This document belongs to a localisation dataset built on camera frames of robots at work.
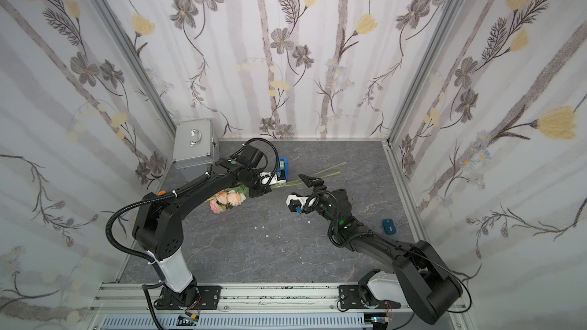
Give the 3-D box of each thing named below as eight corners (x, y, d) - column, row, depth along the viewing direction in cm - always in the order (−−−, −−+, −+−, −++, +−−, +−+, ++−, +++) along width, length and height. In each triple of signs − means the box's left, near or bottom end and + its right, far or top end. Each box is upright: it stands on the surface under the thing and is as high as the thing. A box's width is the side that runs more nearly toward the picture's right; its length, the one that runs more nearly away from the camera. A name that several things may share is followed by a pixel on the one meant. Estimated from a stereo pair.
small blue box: (384, 234, 91) (386, 231, 89) (381, 221, 94) (383, 218, 92) (394, 234, 91) (396, 231, 89) (391, 221, 94) (393, 218, 92)
